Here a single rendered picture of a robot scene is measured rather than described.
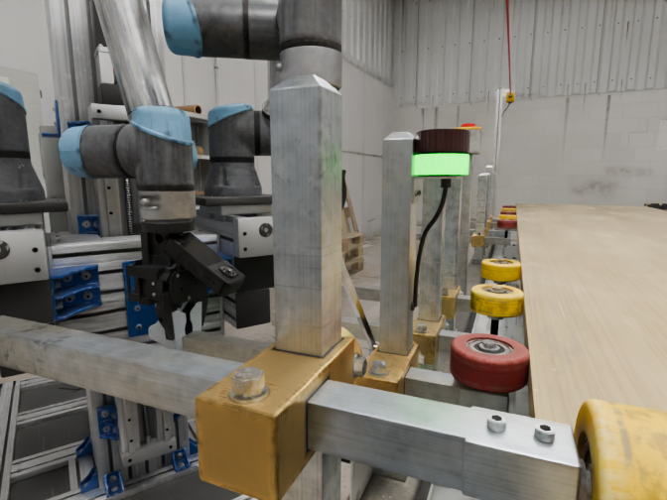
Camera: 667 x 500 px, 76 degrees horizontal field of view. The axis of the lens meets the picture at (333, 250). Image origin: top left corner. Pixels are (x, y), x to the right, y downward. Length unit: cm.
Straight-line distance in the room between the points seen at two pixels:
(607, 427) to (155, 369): 26
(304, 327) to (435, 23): 883
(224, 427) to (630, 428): 19
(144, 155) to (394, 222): 34
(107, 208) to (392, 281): 80
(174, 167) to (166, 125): 5
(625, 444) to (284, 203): 21
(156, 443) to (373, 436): 115
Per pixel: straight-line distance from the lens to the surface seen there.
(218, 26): 63
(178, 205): 61
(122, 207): 119
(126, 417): 130
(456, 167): 48
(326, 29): 54
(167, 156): 61
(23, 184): 106
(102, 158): 67
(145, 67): 81
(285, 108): 27
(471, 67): 870
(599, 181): 841
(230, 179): 111
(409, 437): 24
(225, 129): 113
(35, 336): 42
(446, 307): 96
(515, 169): 837
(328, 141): 27
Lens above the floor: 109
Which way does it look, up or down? 10 degrees down
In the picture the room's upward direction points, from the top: straight up
